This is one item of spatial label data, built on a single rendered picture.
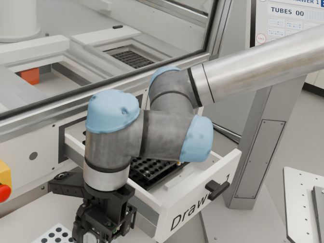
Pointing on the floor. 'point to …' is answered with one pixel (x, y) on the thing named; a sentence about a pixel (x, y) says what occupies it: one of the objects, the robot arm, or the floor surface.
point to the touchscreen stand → (254, 173)
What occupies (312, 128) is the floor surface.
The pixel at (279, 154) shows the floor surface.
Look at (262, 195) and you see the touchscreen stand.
